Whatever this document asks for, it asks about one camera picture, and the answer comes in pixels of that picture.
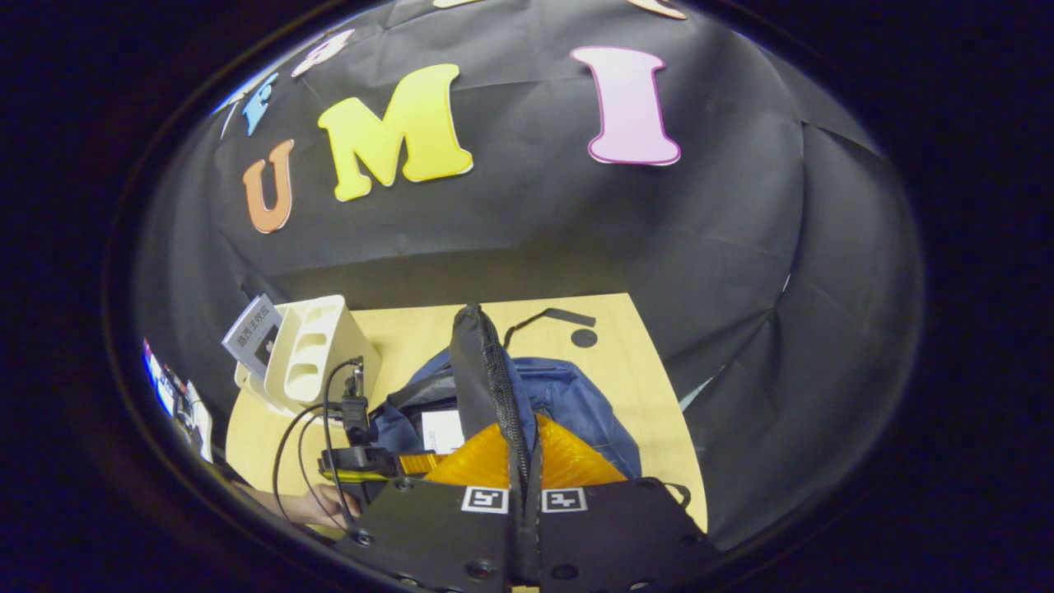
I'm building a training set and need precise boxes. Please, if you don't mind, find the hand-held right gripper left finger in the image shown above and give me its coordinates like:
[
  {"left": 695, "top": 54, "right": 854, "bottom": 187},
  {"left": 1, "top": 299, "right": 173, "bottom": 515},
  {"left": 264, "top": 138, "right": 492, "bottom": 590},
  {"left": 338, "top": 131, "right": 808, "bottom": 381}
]
[{"left": 333, "top": 423, "right": 528, "bottom": 593}]

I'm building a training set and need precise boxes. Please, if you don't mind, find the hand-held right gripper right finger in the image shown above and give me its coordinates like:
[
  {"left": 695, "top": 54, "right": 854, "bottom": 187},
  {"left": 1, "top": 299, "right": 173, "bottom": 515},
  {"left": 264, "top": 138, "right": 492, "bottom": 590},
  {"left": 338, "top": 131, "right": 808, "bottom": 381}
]
[{"left": 527, "top": 412, "right": 725, "bottom": 593}]

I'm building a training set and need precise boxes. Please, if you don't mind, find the white book patterned cover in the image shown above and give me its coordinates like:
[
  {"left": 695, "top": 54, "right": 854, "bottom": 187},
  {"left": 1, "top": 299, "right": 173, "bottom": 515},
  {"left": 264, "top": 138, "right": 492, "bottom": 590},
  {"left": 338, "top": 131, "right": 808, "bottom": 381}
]
[{"left": 422, "top": 410, "right": 464, "bottom": 455}]

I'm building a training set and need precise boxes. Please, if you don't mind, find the white bookshelf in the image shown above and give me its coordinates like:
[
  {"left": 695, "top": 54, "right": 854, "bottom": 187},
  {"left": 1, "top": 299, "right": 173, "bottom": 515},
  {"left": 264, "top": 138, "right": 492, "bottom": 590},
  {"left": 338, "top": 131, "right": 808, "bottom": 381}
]
[{"left": 235, "top": 295, "right": 384, "bottom": 417}]

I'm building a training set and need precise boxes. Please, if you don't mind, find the blue schoolbag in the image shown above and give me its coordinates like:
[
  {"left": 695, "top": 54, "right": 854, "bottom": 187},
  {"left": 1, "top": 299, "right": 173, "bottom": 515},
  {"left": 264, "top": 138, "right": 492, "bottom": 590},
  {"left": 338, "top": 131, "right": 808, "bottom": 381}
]
[{"left": 371, "top": 303, "right": 643, "bottom": 483}]

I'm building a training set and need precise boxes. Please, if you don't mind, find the white book blue cover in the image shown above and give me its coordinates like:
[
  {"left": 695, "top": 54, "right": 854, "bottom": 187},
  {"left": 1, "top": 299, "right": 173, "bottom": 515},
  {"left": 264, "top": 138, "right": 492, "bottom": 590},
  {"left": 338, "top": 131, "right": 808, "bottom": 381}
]
[{"left": 221, "top": 294, "right": 285, "bottom": 380}]

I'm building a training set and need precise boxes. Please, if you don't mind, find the computer monitor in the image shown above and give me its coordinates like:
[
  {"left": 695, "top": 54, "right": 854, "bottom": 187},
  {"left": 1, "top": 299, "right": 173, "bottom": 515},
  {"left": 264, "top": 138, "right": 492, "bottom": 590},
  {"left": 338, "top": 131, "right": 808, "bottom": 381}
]
[{"left": 142, "top": 338, "right": 182, "bottom": 417}]

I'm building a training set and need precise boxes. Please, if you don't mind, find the black cable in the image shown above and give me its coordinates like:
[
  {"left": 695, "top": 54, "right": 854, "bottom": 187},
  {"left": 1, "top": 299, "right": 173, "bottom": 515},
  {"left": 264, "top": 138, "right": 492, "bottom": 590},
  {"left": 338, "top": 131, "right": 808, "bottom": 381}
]
[{"left": 272, "top": 357, "right": 366, "bottom": 528}]

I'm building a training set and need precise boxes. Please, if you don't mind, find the black strap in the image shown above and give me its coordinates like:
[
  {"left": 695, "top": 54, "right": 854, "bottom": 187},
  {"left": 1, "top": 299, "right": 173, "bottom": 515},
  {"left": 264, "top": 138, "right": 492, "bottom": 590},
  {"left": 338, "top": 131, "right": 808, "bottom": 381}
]
[{"left": 504, "top": 308, "right": 596, "bottom": 348}]

